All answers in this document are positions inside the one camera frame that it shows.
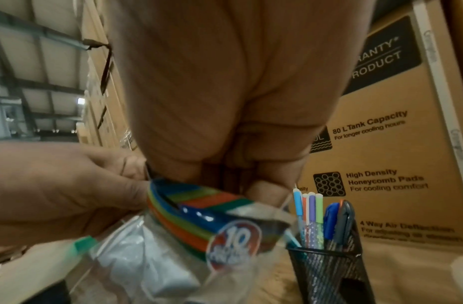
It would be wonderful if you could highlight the grey capped pen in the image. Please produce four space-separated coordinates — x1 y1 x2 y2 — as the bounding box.
334 200 355 245

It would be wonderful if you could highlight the orange pen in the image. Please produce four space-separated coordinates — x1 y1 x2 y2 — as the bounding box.
293 188 306 247

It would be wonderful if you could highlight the blue capped pen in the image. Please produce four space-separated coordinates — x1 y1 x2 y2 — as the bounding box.
323 202 342 242

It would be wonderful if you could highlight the clear plastic zip bag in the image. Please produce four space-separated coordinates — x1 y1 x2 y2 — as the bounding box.
72 177 304 304

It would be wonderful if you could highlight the person's left hand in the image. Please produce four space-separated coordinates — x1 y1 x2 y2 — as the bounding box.
0 142 152 247

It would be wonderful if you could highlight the stack of plain cardboard boxes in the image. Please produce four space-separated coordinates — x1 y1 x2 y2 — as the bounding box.
74 0 139 151

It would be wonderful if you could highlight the purple dotted pen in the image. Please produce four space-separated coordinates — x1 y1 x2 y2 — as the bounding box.
306 192 317 249

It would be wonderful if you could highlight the pale blue white packet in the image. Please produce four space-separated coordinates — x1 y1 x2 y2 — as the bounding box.
95 224 202 298

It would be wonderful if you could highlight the large printed cardboard box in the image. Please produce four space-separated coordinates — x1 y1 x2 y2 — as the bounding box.
296 0 463 242

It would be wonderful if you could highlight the rainbow coloured stationery pack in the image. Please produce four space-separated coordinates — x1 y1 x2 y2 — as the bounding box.
146 178 292 266

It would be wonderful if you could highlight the green pen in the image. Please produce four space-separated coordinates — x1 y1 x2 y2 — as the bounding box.
314 193 326 250

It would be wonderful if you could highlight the person's right hand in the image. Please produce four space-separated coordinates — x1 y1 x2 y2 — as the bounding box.
104 0 368 208

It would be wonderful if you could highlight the black mesh pen holder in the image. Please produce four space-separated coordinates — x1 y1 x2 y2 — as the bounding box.
285 201 377 304

